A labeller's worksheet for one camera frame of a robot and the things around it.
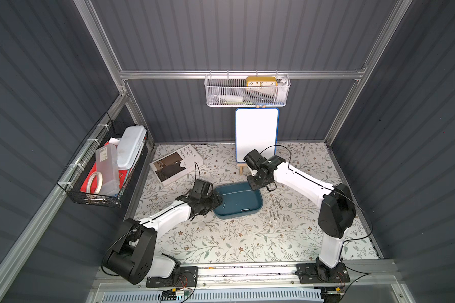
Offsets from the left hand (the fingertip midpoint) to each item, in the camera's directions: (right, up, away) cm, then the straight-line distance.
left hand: (219, 202), depth 88 cm
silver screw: (+12, -4, +3) cm, 13 cm away
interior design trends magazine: (-26, +18, +18) cm, 36 cm away
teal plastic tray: (+9, 0, +6) cm, 11 cm away
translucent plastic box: (-41, +19, -19) cm, 49 cm away
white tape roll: (-38, +12, -26) cm, 48 cm away
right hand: (+19, +10, 0) cm, 21 cm away
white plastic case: (-35, +26, -15) cm, 45 cm away
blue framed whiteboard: (+17, +36, +3) cm, 40 cm away
